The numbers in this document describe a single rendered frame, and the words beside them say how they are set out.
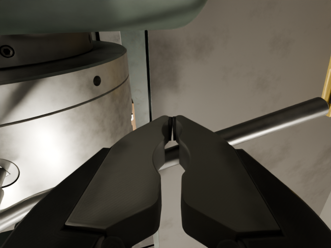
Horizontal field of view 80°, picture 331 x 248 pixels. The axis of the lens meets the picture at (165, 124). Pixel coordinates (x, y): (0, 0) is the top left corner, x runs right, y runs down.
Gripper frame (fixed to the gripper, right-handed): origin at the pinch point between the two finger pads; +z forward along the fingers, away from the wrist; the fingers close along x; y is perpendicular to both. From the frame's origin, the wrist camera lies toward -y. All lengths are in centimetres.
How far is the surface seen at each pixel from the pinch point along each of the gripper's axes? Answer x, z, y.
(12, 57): -15.1, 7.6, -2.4
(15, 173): -14.7, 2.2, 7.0
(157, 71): -12, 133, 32
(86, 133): -9.4, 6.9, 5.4
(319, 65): 135, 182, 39
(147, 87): -12, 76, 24
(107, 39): -16.1, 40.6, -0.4
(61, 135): -10.9, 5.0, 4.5
